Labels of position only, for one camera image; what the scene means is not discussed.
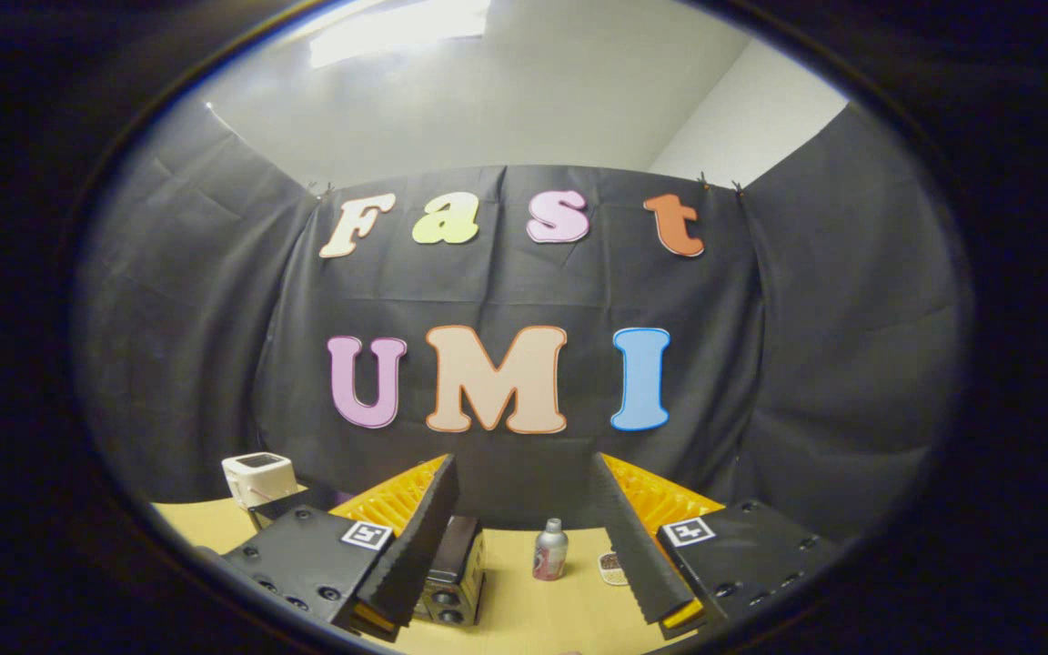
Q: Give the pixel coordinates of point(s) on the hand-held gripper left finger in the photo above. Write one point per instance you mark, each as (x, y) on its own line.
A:
(419, 546)

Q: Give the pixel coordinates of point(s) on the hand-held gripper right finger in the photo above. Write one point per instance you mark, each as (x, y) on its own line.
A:
(638, 546)

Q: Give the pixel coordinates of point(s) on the black toaster oven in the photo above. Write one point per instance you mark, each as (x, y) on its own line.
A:
(460, 569)

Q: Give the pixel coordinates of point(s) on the white toaster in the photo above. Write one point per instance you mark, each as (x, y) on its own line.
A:
(258, 475)

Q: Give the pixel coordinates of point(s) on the silver spray can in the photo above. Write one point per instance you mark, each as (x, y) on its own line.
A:
(550, 550)

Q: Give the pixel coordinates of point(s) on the black backdrop cloth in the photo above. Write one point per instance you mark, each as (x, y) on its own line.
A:
(206, 327)

